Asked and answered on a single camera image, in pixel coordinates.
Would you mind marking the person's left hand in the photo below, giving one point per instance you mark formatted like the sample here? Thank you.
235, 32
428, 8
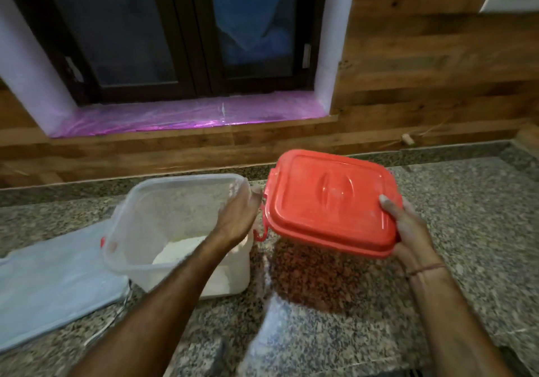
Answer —
236, 221

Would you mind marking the person's right hand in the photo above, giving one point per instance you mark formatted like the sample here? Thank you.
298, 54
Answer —
415, 242

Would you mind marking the person's left fingers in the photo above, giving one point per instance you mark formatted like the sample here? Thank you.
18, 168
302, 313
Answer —
244, 193

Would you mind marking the person's right thumb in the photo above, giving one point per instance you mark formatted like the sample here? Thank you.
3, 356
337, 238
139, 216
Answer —
390, 208

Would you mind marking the red plastic container lid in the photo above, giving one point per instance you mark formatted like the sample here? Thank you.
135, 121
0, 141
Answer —
328, 199

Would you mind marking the person's right forearm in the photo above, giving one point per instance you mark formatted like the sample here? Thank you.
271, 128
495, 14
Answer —
454, 326

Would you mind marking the person's left forearm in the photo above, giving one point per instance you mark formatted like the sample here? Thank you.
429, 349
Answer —
168, 305

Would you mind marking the brown wrist thread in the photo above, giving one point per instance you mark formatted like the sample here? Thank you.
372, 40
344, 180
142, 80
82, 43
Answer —
425, 269

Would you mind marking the clear plastic storage container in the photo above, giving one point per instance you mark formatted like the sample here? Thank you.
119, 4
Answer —
168, 212

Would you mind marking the white flour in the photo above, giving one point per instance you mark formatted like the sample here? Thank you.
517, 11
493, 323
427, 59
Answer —
181, 252

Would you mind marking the pink plastic sill sheet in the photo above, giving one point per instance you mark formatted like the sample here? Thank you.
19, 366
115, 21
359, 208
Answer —
189, 113

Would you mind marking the dark framed window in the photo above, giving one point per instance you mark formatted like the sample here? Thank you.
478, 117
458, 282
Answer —
185, 31

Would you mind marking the blue cloth behind glass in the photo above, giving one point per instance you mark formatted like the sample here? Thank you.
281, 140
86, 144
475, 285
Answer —
252, 10

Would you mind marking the white plastic bag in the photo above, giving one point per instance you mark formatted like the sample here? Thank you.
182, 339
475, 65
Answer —
54, 279

